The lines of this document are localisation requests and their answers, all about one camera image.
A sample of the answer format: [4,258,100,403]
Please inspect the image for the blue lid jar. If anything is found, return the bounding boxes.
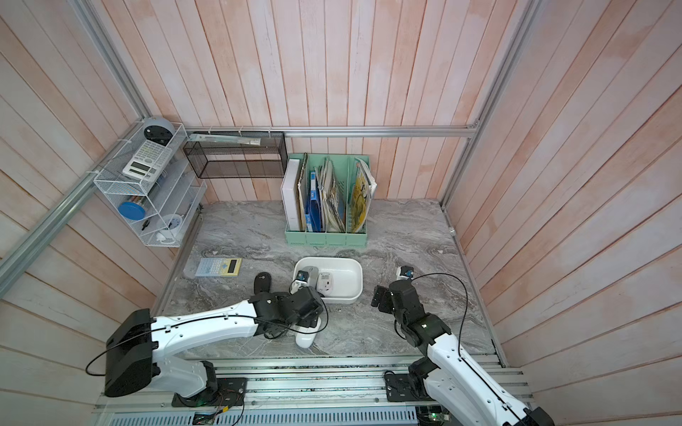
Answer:
[117,197,147,221]

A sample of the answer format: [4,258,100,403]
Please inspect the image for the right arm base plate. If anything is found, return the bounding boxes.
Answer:
[383,370,433,402]

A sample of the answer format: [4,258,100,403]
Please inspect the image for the blue book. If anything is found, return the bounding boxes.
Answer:
[308,170,323,233]

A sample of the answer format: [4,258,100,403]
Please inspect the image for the white wire shelf rack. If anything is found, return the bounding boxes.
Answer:
[94,119,207,248]

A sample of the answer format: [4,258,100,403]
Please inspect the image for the white storage box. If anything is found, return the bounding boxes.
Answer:
[294,257,363,305]

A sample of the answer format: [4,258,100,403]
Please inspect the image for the white calculator on shelf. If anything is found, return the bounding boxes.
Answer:
[123,140,172,181]

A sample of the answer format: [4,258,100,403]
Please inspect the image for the white mouse with label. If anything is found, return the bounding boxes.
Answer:
[316,273,333,297]

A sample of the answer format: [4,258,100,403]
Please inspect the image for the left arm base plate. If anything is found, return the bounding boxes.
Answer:
[172,377,248,408]

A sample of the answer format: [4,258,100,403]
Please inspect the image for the white binder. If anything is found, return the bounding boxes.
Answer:
[281,159,301,232]

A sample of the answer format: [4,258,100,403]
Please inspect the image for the yellow blue calculator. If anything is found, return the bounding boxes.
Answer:
[195,257,242,278]

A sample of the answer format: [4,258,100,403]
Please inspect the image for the light grey mouse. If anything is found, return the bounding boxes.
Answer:
[305,266,320,289]

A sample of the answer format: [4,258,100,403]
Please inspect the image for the ruler on basket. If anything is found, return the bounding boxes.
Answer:
[188,133,261,147]

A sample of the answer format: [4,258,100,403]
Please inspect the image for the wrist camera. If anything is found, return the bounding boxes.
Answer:
[289,270,310,294]
[396,266,415,280]

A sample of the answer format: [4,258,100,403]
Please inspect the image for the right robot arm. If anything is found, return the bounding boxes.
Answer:
[371,280,554,425]

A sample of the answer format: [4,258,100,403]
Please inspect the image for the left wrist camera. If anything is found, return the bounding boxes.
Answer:
[289,270,310,294]

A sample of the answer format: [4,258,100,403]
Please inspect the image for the black slim mouse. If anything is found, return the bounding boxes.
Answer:
[253,272,272,295]

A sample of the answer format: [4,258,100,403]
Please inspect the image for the green magazine file holder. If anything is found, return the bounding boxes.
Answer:
[284,153,369,248]

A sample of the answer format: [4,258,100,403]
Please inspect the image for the black mesh basket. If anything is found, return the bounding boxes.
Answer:
[183,131,288,179]

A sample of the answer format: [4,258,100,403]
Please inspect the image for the yellow picture book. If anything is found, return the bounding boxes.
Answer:
[348,157,378,234]

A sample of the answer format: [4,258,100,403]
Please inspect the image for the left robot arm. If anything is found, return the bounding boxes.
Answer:
[101,288,329,408]

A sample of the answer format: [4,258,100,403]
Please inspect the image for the round black white speaker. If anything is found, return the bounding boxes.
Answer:
[143,117,176,147]

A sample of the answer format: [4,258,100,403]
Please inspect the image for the white cup on shelf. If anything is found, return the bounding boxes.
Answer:
[156,214,183,244]

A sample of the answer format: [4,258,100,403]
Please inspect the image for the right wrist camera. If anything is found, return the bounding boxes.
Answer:
[396,266,415,280]

